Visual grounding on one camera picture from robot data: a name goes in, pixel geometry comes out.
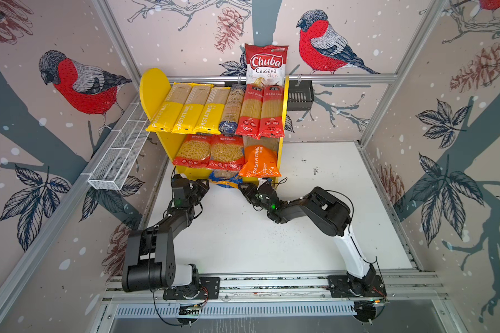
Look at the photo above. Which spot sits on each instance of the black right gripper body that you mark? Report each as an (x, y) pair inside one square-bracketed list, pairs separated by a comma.
[(254, 197)]

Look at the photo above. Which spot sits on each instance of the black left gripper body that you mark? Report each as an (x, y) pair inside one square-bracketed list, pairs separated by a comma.
[(196, 192)]

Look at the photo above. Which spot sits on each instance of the orange macaroni bag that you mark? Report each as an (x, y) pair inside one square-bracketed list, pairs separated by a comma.
[(261, 158)]

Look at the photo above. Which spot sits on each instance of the blue orange pasta bag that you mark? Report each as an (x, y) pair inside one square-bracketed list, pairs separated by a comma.
[(224, 178)]

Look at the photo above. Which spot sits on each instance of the red macaroni bag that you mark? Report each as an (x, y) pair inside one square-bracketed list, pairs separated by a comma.
[(195, 152)]

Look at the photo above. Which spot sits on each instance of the red short pasta bag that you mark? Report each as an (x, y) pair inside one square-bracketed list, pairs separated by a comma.
[(227, 153)]

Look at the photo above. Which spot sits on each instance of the red spaghetti bag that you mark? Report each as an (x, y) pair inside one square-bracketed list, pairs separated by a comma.
[(250, 115), (271, 124)]

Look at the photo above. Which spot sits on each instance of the yellow Pastatime spaghetti bag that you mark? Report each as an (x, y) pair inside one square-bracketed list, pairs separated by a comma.
[(192, 108), (165, 119), (211, 114)]

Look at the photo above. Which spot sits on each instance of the blue spaghetti bag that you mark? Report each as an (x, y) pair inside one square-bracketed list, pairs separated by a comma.
[(231, 114)]

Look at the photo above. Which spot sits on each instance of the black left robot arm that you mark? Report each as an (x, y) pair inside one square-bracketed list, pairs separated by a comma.
[(150, 260)]

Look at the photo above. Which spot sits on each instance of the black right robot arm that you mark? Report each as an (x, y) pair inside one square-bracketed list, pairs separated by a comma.
[(331, 216)]

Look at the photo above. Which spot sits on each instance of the Chuba cassava chips bag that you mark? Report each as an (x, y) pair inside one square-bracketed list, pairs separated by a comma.
[(266, 66)]

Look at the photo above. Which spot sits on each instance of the white wire basket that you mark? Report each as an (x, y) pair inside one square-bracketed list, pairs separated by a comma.
[(119, 159)]

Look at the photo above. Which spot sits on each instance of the black wall basket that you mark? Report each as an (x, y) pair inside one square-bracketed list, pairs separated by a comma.
[(300, 96)]

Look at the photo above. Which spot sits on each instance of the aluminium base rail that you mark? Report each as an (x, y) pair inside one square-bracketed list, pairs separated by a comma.
[(269, 295)]

